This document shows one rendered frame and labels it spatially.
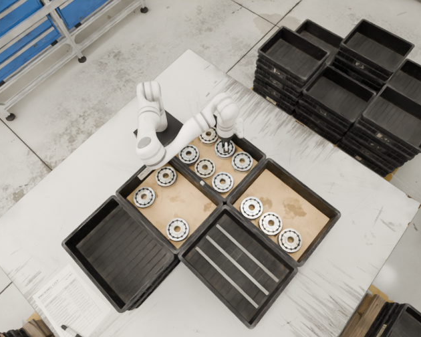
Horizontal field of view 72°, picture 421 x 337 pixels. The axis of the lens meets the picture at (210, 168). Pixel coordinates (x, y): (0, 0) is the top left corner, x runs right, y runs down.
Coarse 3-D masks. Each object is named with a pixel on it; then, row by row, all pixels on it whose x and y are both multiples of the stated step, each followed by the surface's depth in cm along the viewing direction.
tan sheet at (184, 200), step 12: (180, 180) 142; (132, 192) 141; (156, 192) 140; (168, 192) 140; (180, 192) 140; (192, 192) 140; (156, 204) 138; (168, 204) 138; (180, 204) 138; (192, 204) 137; (204, 204) 137; (156, 216) 136; (168, 216) 136; (180, 216) 135; (192, 216) 135; (204, 216) 135; (192, 228) 133
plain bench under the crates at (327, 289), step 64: (192, 64) 184; (128, 128) 169; (256, 128) 165; (64, 192) 156; (320, 192) 150; (384, 192) 149; (0, 256) 145; (64, 256) 144; (320, 256) 139; (384, 256) 138; (128, 320) 132; (192, 320) 131; (320, 320) 129
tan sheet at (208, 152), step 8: (192, 144) 149; (200, 144) 149; (200, 152) 147; (208, 152) 147; (216, 160) 145; (224, 160) 145; (192, 168) 144; (216, 168) 143; (224, 168) 143; (232, 168) 143; (232, 176) 142; (240, 176) 142; (208, 184) 141
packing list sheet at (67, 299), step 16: (64, 272) 141; (48, 288) 138; (64, 288) 138; (80, 288) 138; (48, 304) 136; (64, 304) 135; (80, 304) 135; (96, 304) 135; (64, 320) 133; (80, 320) 133; (96, 320) 132; (64, 336) 131
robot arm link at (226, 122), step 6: (228, 108) 101; (234, 108) 101; (222, 114) 103; (228, 114) 102; (234, 114) 102; (222, 120) 109; (228, 120) 104; (234, 120) 110; (222, 126) 113; (228, 126) 112
